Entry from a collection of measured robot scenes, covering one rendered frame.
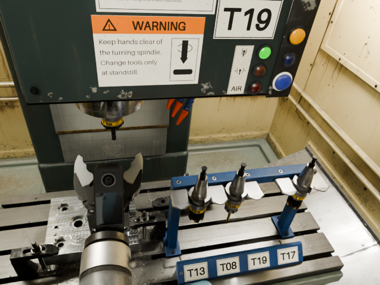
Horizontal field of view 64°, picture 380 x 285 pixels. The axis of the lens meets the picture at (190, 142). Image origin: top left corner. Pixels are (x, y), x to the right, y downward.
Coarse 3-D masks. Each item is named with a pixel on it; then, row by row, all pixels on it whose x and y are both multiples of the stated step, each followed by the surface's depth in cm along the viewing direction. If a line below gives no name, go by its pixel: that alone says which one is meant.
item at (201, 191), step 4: (200, 180) 81; (204, 180) 81; (196, 184) 83; (200, 184) 82; (204, 184) 82; (196, 188) 83; (200, 188) 82; (204, 188) 82; (192, 192) 85; (196, 192) 83; (200, 192) 83; (204, 192) 83; (196, 196) 84; (200, 196) 84; (204, 196) 84
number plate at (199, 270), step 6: (192, 264) 98; (198, 264) 99; (204, 264) 99; (186, 270) 98; (192, 270) 98; (198, 270) 99; (204, 270) 99; (186, 276) 98; (192, 276) 98; (198, 276) 99; (204, 276) 99
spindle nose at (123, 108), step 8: (80, 104) 65; (88, 104) 63; (96, 104) 63; (104, 104) 63; (112, 104) 63; (120, 104) 64; (128, 104) 65; (136, 104) 67; (88, 112) 65; (96, 112) 64; (104, 112) 64; (112, 112) 64; (120, 112) 65; (128, 112) 67
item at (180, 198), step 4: (180, 188) 88; (184, 188) 88; (172, 192) 87; (176, 192) 87; (180, 192) 87; (184, 192) 87; (172, 196) 86; (176, 196) 86; (180, 196) 86; (184, 196) 86; (172, 200) 85; (176, 200) 85; (180, 200) 85; (184, 200) 85; (188, 200) 85; (172, 204) 84; (176, 204) 84; (180, 204) 84; (184, 204) 84; (188, 204) 84; (176, 208) 83; (180, 208) 83; (184, 208) 83
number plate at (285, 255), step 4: (284, 248) 106; (288, 248) 106; (292, 248) 106; (296, 248) 107; (280, 252) 105; (284, 252) 106; (288, 252) 106; (292, 252) 106; (296, 252) 107; (280, 256) 105; (284, 256) 106; (288, 256) 106; (292, 256) 106; (296, 256) 107; (280, 260) 105; (284, 260) 106; (288, 260) 106; (292, 260) 106; (296, 260) 107; (280, 264) 105
